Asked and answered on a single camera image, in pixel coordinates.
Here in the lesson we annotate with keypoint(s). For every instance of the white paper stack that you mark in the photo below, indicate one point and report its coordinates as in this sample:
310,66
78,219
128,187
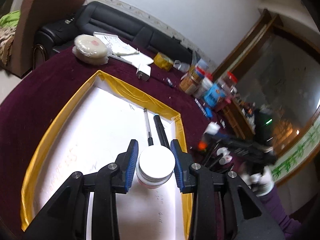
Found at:
120,47

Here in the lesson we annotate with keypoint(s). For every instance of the patterned blanket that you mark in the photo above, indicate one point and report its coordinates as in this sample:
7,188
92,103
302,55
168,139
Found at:
6,42

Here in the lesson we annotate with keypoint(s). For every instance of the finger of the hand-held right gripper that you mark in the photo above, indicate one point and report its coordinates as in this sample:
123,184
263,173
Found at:
225,137

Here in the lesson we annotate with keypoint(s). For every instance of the green cloth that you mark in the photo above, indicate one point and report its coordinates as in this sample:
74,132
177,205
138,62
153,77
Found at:
10,18

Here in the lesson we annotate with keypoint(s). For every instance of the wrapped round white cakes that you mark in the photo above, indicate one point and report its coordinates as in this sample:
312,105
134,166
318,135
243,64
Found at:
88,47

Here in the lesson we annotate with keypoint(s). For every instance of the jar with brown contents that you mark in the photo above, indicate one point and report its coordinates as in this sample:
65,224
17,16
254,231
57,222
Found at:
190,83

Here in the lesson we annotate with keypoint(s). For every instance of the orange-capped white marker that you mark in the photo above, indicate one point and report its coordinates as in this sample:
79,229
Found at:
212,128

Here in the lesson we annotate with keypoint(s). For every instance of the yellow packet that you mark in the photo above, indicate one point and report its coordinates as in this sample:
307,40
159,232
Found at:
162,61

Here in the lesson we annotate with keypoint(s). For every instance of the clear ballpoint pen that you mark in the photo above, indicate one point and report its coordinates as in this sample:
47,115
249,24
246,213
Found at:
147,125

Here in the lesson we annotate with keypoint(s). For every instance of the red lidded clear jar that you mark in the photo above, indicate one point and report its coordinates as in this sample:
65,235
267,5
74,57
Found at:
228,82

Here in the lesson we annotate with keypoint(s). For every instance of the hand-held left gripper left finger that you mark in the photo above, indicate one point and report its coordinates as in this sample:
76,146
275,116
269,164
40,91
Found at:
132,166

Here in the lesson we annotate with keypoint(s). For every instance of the person's right forearm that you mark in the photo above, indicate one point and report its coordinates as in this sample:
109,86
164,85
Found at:
275,210

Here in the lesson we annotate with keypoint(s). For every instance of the black marker pen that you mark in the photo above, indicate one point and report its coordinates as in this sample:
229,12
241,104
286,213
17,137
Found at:
160,130

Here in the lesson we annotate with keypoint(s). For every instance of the white lidded jar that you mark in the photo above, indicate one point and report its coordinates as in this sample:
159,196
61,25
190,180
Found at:
156,165

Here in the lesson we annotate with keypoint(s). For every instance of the white power adapter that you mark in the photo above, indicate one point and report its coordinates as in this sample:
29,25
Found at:
143,72

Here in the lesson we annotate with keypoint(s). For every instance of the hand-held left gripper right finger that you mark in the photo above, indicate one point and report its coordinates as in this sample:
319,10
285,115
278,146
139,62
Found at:
178,167

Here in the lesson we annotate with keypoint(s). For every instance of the wooden framed glass partition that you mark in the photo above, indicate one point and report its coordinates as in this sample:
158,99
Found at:
275,67

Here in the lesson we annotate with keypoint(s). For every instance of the small blue box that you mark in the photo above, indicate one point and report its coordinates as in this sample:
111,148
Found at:
208,112

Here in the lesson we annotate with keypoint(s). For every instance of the clear plastic cup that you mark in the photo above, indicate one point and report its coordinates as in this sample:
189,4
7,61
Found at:
180,65

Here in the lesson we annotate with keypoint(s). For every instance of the white plastic container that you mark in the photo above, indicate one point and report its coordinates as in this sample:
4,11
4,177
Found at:
203,87

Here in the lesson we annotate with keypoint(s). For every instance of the strip of staples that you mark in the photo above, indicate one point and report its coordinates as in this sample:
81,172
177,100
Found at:
200,106

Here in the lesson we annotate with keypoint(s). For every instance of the black leather sofa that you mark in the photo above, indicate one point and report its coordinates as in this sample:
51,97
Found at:
112,20

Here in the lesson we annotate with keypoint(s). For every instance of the brown armchair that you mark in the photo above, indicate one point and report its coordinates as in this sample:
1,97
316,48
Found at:
37,10

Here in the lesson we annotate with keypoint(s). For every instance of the yellow edged white tray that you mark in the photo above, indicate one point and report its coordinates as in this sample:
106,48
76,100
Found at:
100,130

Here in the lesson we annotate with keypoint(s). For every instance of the person's right hand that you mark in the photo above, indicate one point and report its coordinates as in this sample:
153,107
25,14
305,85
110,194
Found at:
265,182

